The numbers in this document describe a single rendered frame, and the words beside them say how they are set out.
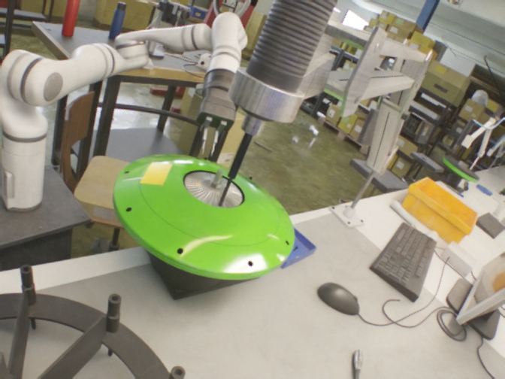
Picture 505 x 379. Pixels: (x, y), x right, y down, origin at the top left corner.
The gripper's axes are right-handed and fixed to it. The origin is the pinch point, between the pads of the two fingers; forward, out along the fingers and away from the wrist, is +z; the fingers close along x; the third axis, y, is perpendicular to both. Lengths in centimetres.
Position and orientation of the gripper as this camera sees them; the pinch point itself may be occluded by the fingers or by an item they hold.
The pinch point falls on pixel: (207, 154)
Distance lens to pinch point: 67.4
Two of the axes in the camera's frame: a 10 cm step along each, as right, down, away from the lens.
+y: 3.8, -3.5, -8.6
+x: 9.2, 2.3, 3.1
